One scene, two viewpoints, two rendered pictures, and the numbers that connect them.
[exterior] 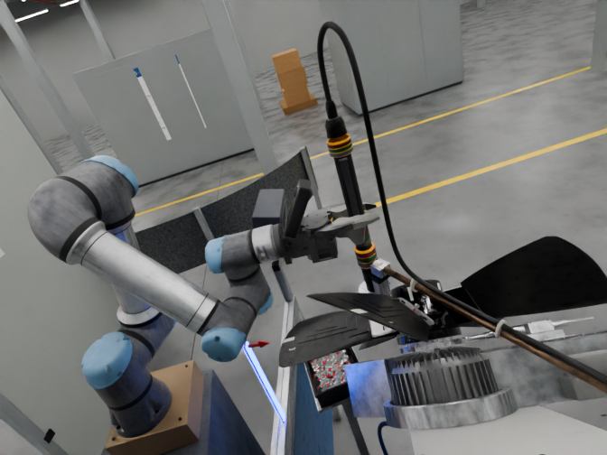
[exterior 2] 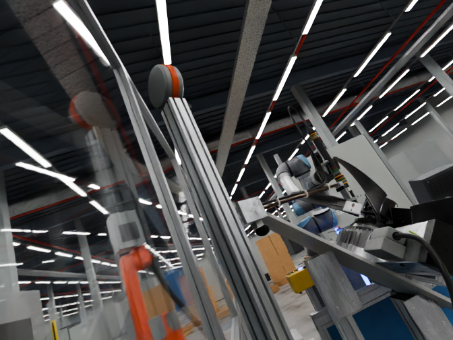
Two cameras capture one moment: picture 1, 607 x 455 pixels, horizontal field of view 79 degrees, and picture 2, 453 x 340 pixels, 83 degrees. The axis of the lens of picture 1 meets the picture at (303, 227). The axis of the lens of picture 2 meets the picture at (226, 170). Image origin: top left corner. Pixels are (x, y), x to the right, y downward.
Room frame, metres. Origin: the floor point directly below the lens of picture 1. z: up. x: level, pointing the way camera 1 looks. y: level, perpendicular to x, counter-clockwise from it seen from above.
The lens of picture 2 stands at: (-0.16, -1.15, 1.25)
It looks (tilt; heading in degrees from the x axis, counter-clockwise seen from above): 19 degrees up; 73
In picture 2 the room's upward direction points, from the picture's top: 25 degrees counter-clockwise
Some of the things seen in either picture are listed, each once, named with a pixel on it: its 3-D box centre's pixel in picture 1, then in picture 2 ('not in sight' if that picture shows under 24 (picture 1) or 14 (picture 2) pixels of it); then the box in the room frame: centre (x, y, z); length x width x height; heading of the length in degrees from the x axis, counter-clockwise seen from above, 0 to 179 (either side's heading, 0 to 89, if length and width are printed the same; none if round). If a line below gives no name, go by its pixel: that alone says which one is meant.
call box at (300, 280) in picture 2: not in sight; (304, 279); (0.41, 0.30, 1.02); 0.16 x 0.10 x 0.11; 170
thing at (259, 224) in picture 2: not in sight; (261, 228); (0.10, -0.35, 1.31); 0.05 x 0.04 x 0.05; 25
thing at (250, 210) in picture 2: not in sight; (245, 213); (0.07, -0.37, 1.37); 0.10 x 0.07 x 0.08; 25
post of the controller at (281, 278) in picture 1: (283, 282); not in sight; (1.22, 0.15, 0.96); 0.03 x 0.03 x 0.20; 80
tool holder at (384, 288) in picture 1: (374, 276); (346, 191); (0.63, -0.11, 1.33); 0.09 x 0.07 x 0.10; 25
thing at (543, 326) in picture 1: (536, 327); not in sight; (0.57, -0.45, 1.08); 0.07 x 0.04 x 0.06; 90
